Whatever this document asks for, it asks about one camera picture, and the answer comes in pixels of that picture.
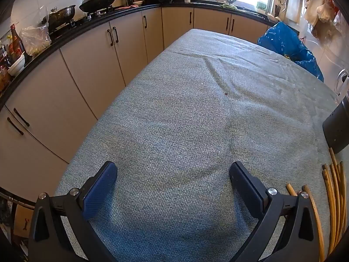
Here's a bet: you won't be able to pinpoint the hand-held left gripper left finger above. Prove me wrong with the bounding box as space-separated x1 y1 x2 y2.
29 161 118 262

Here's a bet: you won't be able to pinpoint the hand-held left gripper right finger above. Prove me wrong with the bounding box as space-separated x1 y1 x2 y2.
229 161 321 262

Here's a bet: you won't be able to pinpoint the bunch of wooden chopsticks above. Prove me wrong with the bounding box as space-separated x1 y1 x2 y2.
285 147 348 262

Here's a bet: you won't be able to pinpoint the dark grey chopstick holder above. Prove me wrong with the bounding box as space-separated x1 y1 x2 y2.
322 98 349 155

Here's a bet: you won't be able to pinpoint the grey-blue tablecloth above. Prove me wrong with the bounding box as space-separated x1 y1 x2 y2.
53 29 341 262

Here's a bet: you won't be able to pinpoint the beige lower kitchen cabinets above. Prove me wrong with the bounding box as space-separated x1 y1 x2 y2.
0 5 273 205

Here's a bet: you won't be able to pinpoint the orange food packet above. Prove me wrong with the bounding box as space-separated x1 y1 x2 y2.
0 65 11 91

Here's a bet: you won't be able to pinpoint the white bowl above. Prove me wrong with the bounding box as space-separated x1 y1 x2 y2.
7 53 26 76

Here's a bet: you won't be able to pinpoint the blue plastic bag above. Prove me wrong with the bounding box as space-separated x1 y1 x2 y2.
258 21 325 82

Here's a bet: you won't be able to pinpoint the clear plastic food bag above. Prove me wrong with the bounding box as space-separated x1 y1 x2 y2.
20 24 52 56

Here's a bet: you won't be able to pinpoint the red label sauce bottle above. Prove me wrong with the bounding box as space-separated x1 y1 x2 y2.
10 24 26 58

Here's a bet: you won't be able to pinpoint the black gas stove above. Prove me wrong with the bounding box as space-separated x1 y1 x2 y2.
49 5 123 33

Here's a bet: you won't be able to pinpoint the brown hanging bag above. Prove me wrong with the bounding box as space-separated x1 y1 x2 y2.
311 20 337 40

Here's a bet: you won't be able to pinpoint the steel cooking pot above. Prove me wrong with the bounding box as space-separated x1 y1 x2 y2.
41 5 76 30

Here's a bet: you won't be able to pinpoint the white cutting board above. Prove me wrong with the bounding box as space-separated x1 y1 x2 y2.
286 0 302 24

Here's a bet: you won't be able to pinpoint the white hanging plastic bag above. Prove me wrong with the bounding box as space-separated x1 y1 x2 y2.
303 0 319 26

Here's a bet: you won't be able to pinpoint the black kitchen countertop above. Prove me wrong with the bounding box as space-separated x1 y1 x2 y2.
0 1 281 110

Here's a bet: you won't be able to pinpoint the yellow hanging plastic bag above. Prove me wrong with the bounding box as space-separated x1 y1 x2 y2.
315 0 340 22

